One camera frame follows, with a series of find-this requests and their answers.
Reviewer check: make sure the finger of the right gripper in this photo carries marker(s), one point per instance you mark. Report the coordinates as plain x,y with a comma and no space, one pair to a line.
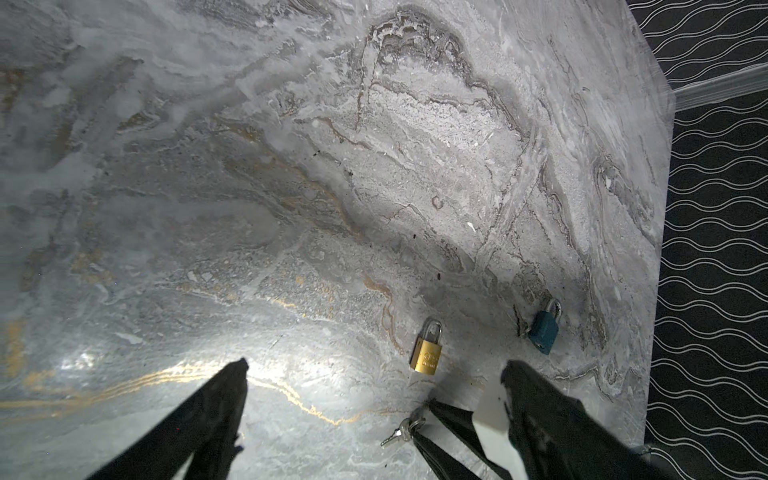
443,465
459,423

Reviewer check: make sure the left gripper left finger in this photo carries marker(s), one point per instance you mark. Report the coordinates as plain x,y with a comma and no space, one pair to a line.
200,434

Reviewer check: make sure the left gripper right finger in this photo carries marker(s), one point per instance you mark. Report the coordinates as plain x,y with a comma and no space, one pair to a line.
557,439

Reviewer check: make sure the brass padlock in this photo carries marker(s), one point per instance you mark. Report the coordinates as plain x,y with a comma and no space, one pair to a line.
427,349

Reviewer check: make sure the blue padlock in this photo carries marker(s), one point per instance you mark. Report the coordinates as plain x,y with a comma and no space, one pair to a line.
544,329

